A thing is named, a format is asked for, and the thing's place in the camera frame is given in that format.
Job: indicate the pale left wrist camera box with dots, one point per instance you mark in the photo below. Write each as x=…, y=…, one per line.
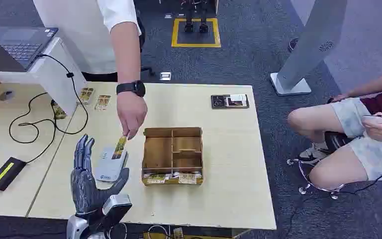
x=117, y=206

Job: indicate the grey card reader pad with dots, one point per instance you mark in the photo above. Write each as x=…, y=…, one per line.
x=108, y=168

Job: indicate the black robot legs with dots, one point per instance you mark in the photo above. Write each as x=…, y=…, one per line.
x=194, y=16

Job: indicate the grey computer mouse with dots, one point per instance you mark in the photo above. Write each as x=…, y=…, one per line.
x=6, y=95

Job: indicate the white desk riser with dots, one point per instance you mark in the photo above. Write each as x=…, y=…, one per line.
x=56, y=76

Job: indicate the grey slanted pillar stand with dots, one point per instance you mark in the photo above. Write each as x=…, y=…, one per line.
x=309, y=43

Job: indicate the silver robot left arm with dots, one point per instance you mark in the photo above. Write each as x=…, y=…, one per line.
x=75, y=228

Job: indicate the silver floor socket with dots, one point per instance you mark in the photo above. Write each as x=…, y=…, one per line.
x=165, y=76

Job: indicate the yellow printed card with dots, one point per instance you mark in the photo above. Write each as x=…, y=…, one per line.
x=119, y=147

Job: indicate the white card stack in box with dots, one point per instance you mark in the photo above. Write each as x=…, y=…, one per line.
x=154, y=179

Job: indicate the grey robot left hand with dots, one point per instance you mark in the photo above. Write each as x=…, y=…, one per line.
x=84, y=188

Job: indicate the black wristwatch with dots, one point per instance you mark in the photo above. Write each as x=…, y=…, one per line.
x=132, y=88

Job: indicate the black power adapter yellow label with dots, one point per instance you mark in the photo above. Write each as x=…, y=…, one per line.
x=5, y=174

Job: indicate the black flat device box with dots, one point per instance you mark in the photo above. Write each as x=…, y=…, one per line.
x=229, y=101

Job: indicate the wooden compartment box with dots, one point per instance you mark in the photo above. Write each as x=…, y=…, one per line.
x=158, y=153

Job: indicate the person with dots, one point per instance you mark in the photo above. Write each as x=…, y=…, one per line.
x=75, y=33
x=352, y=118

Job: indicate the yellow floor tape square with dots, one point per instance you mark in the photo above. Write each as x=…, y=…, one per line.
x=174, y=33

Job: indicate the yellow card stack in box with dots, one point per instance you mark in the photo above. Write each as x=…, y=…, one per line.
x=186, y=179

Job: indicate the chrome stool black seat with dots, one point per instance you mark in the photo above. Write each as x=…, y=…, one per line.
x=332, y=142

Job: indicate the dark grey laptop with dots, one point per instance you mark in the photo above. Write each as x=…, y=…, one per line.
x=19, y=46

